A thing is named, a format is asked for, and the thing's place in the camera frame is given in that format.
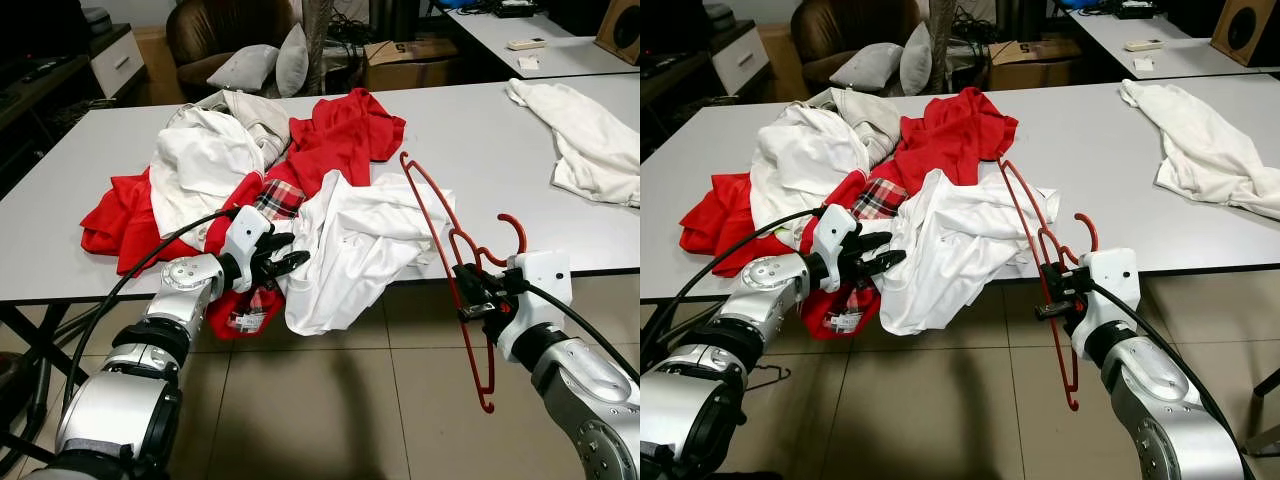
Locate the white T-shirt dark lettering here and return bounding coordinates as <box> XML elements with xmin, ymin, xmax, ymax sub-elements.
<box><xmin>878</xmin><ymin>168</ymin><xmax>1061</xmax><ymax>336</ymax></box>
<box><xmin>283</xmin><ymin>170</ymin><xmax>458</xmax><ymax>338</ymax></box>

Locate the red wire hanger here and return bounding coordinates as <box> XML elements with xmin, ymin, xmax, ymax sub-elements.
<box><xmin>398</xmin><ymin>150</ymin><xmax>529</xmax><ymax>414</ymax></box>
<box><xmin>997</xmin><ymin>158</ymin><xmax>1100</xmax><ymax>412</ymax></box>

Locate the red garment plaid collar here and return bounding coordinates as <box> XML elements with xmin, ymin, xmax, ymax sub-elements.
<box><xmin>203</xmin><ymin>170</ymin><xmax>306</xmax><ymax>341</ymax></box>
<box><xmin>800</xmin><ymin>170</ymin><xmax>909</xmax><ymax>341</ymax></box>

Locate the red T-shirt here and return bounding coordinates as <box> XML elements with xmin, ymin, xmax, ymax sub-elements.
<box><xmin>80</xmin><ymin>168</ymin><xmax>206</xmax><ymax>278</ymax></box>
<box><xmin>288</xmin><ymin>88</ymin><xmax>407</xmax><ymax>201</ymax></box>
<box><xmin>680</xmin><ymin>170</ymin><xmax>801</xmax><ymax>276</ymax></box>
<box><xmin>895</xmin><ymin>88</ymin><xmax>1019</xmax><ymax>196</ymax></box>

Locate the beige garment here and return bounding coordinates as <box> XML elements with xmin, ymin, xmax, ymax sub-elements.
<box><xmin>168</xmin><ymin>88</ymin><xmax>298</xmax><ymax>169</ymax></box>
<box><xmin>800</xmin><ymin>86</ymin><xmax>901</xmax><ymax>166</ymax></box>

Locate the cream white long-sleeve shirt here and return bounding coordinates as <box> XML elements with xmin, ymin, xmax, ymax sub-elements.
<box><xmin>1120</xmin><ymin>78</ymin><xmax>1280</xmax><ymax>221</ymax></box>
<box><xmin>505</xmin><ymin>78</ymin><xmax>641</xmax><ymax>209</ymax></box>

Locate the grey plant trunk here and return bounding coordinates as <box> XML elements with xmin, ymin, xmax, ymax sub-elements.
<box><xmin>300</xmin><ymin>0</ymin><xmax>338</xmax><ymax>96</ymax></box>
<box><xmin>925</xmin><ymin>0</ymin><xmax>959</xmax><ymax>96</ymax></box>

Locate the open brown cardboard box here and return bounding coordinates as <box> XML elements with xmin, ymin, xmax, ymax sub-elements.
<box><xmin>988</xmin><ymin>38</ymin><xmax>1088</xmax><ymax>91</ymax></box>
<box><xmin>362</xmin><ymin>38</ymin><xmax>463</xmax><ymax>91</ymax></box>

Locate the brown leather armchair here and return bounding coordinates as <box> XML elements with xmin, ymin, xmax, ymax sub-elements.
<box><xmin>165</xmin><ymin>0</ymin><xmax>301</xmax><ymax>101</ymax></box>
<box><xmin>790</xmin><ymin>0</ymin><xmax>931</xmax><ymax>96</ymax></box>

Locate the white drawer cabinet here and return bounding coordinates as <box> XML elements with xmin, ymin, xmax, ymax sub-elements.
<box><xmin>88</xmin><ymin>25</ymin><xmax>148</xmax><ymax>101</ymax></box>
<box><xmin>708</xmin><ymin>20</ymin><xmax>771</xmax><ymax>97</ymax></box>

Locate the white desk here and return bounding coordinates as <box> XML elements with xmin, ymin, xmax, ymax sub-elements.
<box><xmin>1060</xmin><ymin>5</ymin><xmax>1280</xmax><ymax>81</ymax></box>
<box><xmin>440</xmin><ymin>5</ymin><xmax>641</xmax><ymax>81</ymax></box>

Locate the black desk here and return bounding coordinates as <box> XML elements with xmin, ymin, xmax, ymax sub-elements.
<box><xmin>640</xmin><ymin>50</ymin><xmax>723</xmax><ymax>136</ymax></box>
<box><xmin>0</xmin><ymin>55</ymin><xmax>96</xmax><ymax>196</ymax></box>

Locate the wooden loudspeaker black front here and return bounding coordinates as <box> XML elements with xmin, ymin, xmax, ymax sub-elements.
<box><xmin>595</xmin><ymin>0</ymin><xmax>641</xmax><ymax>67</ymax></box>
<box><xmin>1210</xmin><ymin>0</ymin><xmax>1280</xmax><ymax>69</ymax></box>

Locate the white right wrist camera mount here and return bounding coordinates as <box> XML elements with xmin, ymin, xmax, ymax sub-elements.
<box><xmin>1070</xmin><ymin>248</ymin><xmax>1142</xmax><ymax>361</ymax></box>
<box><xmin>497</xmin><ymin>250</ymin><xmax>573</xmax><ymax>363</ymax></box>

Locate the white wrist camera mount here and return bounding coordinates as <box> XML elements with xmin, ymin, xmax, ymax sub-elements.
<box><xmin>497</xmin><ymin>250</ymin><xmax>573</xmax><ymax>363</ymax></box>
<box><xmin>220</xmin><ymin>205</ymin><xmax>273</xmax><ymax>293</ymax></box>
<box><xmin>1070</xmin><ymin>248</ymin><xmax>1142</xmax><ymax>361</ymax></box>
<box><xmin>810</xmin><ymin>203</ymin><xmax>863</xmax><ymax>293</ymax></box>

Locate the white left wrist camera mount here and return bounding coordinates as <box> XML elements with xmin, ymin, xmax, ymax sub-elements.
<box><xmin>810</xmin><ymin>203</ymin><xmax>863</xmax><ymax>293</ymax></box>
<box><xmin>220</xmin><ymin>205</ymin><xmax>273</xmax><ymax>293</ymax></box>

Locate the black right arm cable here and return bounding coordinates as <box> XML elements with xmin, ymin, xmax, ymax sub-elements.
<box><xmin>518</xmin><ymin>280</ymin><xmax>641</xmax><ymax>386</ymax></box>
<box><xmin>1092</xmin><ymin>282</ymin><xmax>1263</xmax><ymax>480</ymax></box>

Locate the dark wire hanger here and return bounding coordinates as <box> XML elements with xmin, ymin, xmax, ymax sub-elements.
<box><xmin>745</xmin><ymin>365</ymin><xmax>793</xmax><ymax>393</ymax></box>

